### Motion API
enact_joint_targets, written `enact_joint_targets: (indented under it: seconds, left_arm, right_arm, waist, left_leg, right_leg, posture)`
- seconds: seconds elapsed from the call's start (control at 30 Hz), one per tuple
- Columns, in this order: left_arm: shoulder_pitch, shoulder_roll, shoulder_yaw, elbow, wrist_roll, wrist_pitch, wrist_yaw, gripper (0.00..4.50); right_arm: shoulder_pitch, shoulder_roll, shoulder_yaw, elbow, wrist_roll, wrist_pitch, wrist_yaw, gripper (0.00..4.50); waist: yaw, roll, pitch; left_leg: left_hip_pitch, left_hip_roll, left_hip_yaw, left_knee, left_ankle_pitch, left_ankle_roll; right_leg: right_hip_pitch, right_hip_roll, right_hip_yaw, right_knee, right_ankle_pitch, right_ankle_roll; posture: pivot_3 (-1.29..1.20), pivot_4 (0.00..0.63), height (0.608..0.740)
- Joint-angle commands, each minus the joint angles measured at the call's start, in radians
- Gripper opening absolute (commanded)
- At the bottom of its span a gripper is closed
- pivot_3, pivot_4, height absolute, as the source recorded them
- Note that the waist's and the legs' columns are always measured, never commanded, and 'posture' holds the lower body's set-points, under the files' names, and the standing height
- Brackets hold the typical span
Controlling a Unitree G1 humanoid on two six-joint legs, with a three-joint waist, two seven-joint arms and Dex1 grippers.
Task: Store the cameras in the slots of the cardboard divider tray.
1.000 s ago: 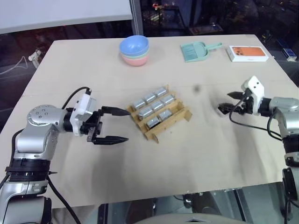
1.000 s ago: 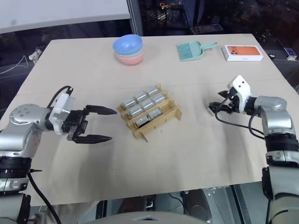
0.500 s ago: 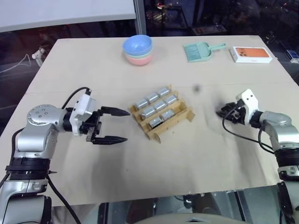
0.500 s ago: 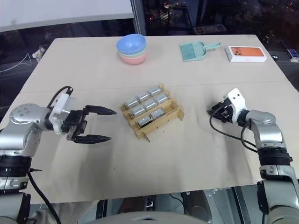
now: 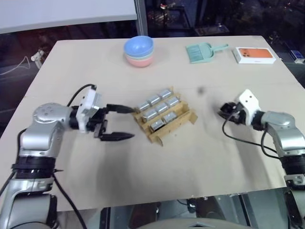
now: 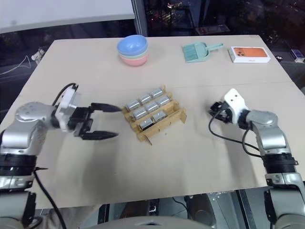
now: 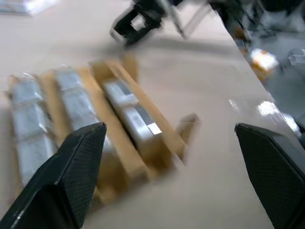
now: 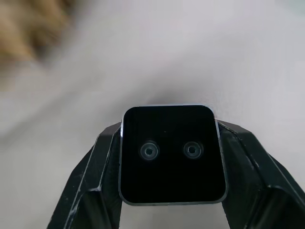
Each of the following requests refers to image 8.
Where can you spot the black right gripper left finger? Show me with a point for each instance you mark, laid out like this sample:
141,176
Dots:
95,181

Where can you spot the black square dual-lens camera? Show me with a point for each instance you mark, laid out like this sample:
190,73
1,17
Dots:
172,164

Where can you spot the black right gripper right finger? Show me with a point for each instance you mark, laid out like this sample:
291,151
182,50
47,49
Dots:
257,176

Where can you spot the brown cardboard divider tray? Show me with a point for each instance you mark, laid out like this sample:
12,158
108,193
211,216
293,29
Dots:
26,31

